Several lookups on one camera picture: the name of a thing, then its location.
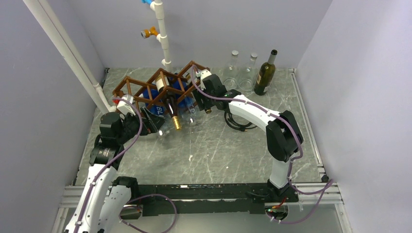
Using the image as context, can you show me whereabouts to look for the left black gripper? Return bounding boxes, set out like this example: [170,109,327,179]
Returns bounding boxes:
[117,106,167,144]

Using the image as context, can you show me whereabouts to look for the clear glass bottle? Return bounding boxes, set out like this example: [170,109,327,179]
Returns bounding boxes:
[238,52,258,92]
[223,50,239,90]

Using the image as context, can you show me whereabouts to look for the olive green bottle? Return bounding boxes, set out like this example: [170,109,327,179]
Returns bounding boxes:
[254,50,278,96]

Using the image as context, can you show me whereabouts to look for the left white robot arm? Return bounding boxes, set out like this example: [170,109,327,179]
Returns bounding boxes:
[64,107,165,233]

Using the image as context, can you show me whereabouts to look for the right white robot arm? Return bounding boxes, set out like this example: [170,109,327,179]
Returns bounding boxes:
[195,69,303,201]

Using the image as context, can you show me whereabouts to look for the blue labelled clear bottle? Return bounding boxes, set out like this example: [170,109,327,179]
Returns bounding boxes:
[139,71,196,124]

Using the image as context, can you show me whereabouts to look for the dark bottle gold foil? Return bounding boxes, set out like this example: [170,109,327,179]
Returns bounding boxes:
[164,96,182,131]

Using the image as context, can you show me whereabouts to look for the brown wooden wine rack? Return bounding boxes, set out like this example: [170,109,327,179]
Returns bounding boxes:
[112,61,210,109]

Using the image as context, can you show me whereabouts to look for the orange pipe fitting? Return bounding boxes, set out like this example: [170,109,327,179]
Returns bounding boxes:
[141,26,159,38]

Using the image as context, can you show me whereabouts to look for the white pvc pipe stand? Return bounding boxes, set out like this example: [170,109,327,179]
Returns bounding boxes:
[141,0,172,71]

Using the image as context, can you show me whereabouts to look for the white diagonal pole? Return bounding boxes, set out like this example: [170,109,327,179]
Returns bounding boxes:
[23,0,116,114]

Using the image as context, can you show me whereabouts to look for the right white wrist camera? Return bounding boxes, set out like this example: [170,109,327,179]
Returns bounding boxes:
[196,69,212,81]

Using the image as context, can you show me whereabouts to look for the coiled black cable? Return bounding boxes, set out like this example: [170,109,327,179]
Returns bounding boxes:
[223,111,258,132]

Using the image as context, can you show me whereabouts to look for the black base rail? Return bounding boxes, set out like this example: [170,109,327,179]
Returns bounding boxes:
[127,182,299,216]

